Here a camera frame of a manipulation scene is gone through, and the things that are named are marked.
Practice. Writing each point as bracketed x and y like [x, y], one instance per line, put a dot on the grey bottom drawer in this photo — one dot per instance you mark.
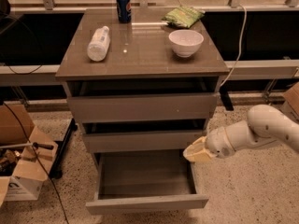
[145, 181]

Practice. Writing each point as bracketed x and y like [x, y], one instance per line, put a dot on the cardboard box right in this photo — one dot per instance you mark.
[291, 105]

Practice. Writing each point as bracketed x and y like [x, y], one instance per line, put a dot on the clear plastic bottle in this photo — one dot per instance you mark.
[99, 44]

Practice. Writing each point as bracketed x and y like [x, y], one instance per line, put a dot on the grey top drawer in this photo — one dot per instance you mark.
[141, 99]

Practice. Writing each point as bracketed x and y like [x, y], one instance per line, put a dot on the grey drawer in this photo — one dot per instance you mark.
[142, 135]
[145, 181]
[141, 99]

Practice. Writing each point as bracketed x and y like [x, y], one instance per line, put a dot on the black stand leg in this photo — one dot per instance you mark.
[56, 169]

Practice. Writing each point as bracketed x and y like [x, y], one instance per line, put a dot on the grey drawer cabinet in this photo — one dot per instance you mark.
[138, 49]

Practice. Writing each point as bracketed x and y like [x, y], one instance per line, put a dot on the grey middle drawer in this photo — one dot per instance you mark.
[142, 135]

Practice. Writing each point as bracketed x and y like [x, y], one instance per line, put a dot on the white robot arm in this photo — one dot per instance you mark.
[263, 128]

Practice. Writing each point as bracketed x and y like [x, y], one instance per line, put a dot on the metal window railing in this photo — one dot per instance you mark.
[239, 70]

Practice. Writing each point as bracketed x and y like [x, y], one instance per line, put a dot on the green snack bag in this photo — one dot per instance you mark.
[183, 17]

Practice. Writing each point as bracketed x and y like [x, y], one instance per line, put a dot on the blue soda can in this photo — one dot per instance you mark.
[124, 10]

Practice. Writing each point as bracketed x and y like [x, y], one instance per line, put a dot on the white bowl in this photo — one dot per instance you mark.
[185, 43]

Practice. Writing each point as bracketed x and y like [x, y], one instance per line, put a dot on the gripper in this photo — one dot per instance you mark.
[217, 144]

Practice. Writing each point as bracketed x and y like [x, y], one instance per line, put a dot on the open cardboard box left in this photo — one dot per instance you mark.
[23, 170]

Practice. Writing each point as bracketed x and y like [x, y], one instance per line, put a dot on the black handled tool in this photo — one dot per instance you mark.
[35, 144]

